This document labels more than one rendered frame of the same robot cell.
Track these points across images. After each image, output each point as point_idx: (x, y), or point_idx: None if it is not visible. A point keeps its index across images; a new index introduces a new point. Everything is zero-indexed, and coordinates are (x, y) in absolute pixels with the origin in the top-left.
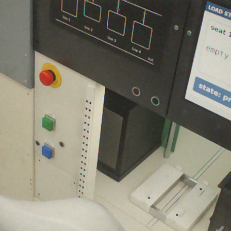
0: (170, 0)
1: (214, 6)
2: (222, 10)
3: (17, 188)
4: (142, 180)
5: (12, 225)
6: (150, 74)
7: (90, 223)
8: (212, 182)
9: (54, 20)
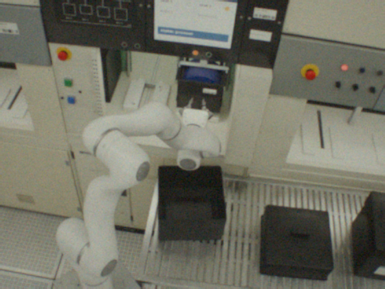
0: None
1: None
2: None
3: (53, 133)
4: (122, 95)
5: (130, 123)
6: (130, 33)
7: (161, 109)
8: (163, 80)
9: (60, 21)
